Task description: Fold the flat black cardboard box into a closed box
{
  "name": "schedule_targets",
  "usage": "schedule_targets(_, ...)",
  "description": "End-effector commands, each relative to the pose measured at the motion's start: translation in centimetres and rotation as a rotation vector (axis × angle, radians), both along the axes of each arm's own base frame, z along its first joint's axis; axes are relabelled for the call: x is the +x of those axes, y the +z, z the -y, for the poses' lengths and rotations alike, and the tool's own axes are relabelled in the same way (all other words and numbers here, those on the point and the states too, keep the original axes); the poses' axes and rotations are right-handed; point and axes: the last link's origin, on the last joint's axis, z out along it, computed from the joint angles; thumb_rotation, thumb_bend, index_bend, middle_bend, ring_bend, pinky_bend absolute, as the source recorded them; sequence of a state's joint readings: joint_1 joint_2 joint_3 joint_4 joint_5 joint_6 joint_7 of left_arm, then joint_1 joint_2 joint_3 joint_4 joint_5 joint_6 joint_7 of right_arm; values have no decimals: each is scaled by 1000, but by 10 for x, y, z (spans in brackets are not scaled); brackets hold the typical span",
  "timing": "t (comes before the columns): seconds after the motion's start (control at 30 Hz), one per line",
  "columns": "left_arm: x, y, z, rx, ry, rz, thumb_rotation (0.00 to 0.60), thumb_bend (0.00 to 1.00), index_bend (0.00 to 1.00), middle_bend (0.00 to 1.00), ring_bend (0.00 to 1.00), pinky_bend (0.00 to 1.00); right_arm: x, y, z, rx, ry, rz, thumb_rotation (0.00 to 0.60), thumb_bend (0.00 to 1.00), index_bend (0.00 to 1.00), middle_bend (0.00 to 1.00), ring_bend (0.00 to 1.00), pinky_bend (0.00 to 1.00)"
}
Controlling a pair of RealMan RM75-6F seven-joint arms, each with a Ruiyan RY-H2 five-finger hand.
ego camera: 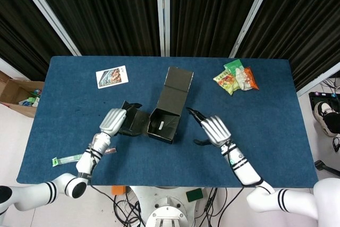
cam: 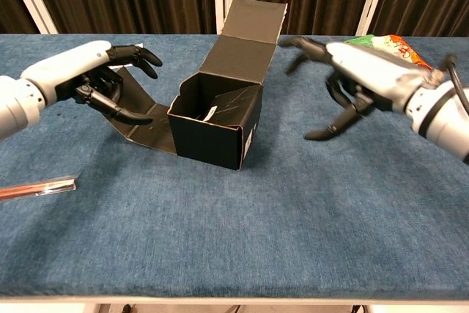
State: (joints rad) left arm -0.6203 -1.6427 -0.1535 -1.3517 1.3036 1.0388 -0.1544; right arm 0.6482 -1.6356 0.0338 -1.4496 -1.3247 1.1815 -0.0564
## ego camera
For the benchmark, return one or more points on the dark green block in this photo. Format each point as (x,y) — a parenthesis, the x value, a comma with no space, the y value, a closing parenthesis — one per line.
(194,195)

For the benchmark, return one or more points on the white metal frame post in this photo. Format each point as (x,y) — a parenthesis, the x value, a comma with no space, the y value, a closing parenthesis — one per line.
(9,68)
(318,78)
(47,11)
(252,14)
(162,11)

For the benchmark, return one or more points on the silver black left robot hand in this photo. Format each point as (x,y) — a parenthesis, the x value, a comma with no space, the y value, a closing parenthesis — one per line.
(112,120)

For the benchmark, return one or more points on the black floor stand leg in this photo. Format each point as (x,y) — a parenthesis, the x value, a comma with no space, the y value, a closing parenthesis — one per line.
(325,168)

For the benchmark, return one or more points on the green blue plastic packets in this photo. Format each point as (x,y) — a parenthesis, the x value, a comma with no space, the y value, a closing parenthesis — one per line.
(30,100)

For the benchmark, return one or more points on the yellow green snack packet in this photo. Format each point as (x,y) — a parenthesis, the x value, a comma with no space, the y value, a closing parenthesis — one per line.
(227,81)

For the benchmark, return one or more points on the brown cardboard box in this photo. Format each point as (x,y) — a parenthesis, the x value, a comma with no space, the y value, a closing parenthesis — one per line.
(12,91)

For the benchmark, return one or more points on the orange block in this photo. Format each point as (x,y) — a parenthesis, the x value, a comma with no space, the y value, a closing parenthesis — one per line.
(119,189)

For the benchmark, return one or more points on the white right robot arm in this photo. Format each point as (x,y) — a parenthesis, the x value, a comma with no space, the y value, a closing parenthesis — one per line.
(292,200)

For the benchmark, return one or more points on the shoe on black base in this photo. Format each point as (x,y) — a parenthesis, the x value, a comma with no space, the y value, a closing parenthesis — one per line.
(314,98)

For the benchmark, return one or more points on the black paper box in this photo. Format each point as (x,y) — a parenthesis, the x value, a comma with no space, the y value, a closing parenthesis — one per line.
(172,96)

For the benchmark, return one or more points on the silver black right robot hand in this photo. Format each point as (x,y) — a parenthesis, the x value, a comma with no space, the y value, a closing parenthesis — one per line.
(215,130)

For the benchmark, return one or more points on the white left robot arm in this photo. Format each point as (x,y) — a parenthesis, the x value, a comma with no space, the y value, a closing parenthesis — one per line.
(37,195)

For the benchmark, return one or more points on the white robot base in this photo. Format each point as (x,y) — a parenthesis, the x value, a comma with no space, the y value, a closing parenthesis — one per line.
(167,205)

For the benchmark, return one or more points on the black white shoe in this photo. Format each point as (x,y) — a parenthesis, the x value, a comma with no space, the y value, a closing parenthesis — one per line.
(325,118)

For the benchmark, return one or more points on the clear wrapped chopsticks packet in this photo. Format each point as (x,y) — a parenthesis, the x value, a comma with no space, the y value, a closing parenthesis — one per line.
(66,160)

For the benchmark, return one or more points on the white photo card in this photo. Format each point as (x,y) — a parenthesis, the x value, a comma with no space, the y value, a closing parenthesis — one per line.
(112,77)

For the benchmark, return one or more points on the blue table cloth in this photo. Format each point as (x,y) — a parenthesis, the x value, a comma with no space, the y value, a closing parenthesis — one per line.
(265,120)

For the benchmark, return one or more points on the black curtain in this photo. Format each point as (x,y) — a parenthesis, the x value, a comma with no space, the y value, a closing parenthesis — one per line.
(111,11)

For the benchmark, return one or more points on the white orange snack packet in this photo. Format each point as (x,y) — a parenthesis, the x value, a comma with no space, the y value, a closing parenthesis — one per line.
(248,79)

